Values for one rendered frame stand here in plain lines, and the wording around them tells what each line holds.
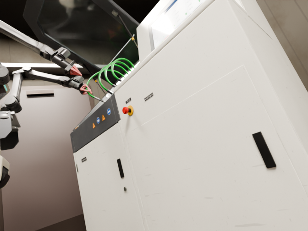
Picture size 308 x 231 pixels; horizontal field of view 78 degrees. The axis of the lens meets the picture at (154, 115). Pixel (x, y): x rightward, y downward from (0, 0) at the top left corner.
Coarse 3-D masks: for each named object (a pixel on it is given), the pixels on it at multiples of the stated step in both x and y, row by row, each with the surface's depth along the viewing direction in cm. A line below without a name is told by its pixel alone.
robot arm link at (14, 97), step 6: (18, 72) 161; (24, 72) 163; (18, 78) 159; (24, 78) 167; (12, 84) 154; (18, 84) 154; (12, 90) 149; (18, 90) 151; (12, 96) 142; (18, 96) 148; (6, 102) 138; (12, 102) 138; (18, 102) 148
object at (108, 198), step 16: (112, 128) 109; (96, 144) 122; (112, 144) 109; (80, 160) 140; (96, 160) 122; (112, 160) 109; (80, 176) 140; (96, 176) 123; (112, 176) 109; (128, 176) 98; (96, 192) 123; (112, 192) 109; (128, 192) 98; (96, 208) 123; (112, 208) 110; (128, 208) 99; (96, 224) 123; (112, 224) 110; (128, 224) 99
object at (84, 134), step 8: (104, 104) 114; (112, 104) 109; (96, 112) 122; (104, 112) 115; (112, 112) 108; (88, 120) 130; (96, 120) 122; (104, 120) 115; (112, 120) 109; (80, 128) 139; (88, 128) 130; (96, 128) 122; (104, 128) 115; (72, 136) 149; (80, 136) 139; (88, 136) 130; (96, 136) 122; (80, 144) 139
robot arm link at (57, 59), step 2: (56, 54) 127; (58, 54) 128; (54, 56) 125; (56, 56) 126; (58, 56) 127; (60, 56) 130; (62, 56) 129; (52, 58) 126; (54, 58) 125; (56, 58) 125; (58, 58) 126; (60, 58) 127; (62, 58) 128; (52, 60) 126; (54, 60) 126; (56, 60) 126; (58, 60) 126; (60, 60) 126; (54, 62) 127; (56, 62) 126; (58, 62) 126; (56, 64) 127; (58, 64) 127
